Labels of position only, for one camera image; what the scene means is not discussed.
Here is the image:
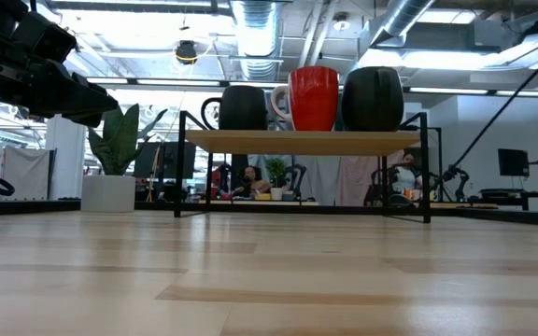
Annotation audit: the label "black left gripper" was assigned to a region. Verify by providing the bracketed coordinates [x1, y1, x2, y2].
[0, 27, 120, 129]

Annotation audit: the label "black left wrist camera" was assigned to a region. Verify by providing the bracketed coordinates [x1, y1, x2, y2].
[10, 11, 78, 63]

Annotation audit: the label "black mug with orange inside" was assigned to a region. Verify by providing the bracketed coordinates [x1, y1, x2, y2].
[200, 85, 269, 132]

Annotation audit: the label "long black arm cable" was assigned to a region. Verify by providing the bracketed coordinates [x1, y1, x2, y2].
[442, 45, 538, 182]

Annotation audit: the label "black ribbed coffee mug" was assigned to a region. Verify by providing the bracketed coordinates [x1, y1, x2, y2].
[341, 65, 405, 133]

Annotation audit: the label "white partition board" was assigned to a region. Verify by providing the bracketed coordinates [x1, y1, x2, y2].
[2, 147, 56, 202]

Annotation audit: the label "white hanging cloth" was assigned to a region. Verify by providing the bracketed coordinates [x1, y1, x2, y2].
[294, 155, 340, 207]

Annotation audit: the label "person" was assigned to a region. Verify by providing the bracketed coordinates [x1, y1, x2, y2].
[391, 151, 423, 195]
[236, 165, 273, 198]

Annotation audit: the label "pink hanging cloth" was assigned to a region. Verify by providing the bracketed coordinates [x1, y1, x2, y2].
[336, 148, 405, 207]

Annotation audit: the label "black aluminium extrusion frame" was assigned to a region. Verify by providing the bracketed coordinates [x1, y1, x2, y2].
[0, 198, 538, 228]

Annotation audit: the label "snake plant in white pot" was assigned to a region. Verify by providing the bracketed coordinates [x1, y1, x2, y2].
[80, 103, 170, 214]

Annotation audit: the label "black hanging ceiling sensor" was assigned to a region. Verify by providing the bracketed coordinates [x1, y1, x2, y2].
[174, 39, 199, 66]

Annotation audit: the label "small plant in white cup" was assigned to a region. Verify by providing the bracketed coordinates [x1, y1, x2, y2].
[266, 157, 288, 203]

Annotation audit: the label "black side desk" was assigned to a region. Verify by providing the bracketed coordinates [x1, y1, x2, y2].
[478, 188, 538, 212]

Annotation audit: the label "dark computer monitor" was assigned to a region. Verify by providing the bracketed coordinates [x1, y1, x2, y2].
[497, 147, 531, 177]

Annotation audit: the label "wide dark monitor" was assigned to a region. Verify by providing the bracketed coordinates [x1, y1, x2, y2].
[133, 141, 197, 181]

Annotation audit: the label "red mug with white handle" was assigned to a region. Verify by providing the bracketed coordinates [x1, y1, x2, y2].
[270, 65, 340, 133]

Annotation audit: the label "wooden shelf riser black legs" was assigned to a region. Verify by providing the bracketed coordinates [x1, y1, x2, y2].
[173, 109, 433, 225]

